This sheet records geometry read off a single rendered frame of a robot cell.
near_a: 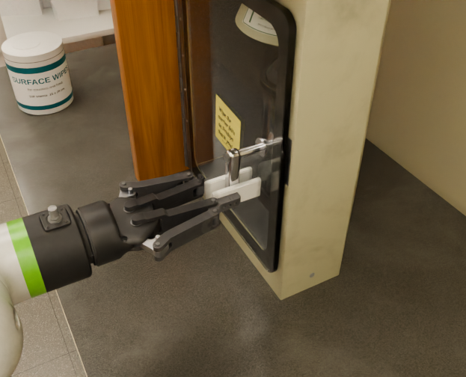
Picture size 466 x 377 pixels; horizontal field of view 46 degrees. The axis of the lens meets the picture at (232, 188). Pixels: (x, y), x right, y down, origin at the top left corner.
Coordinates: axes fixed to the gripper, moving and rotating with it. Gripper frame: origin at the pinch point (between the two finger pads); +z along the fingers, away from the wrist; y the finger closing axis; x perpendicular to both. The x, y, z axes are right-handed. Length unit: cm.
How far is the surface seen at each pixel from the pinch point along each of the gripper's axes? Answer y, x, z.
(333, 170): -5.5, -2.8, 12.1
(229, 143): 8.8, 0.1, 4.1
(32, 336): 76, 120, -34
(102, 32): 109, 30, 13
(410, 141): 13, 17, 48
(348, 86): -4.7, -15.2, 12.5
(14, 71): 67, 14, -18
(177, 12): 26.6, -12.7, 4.2
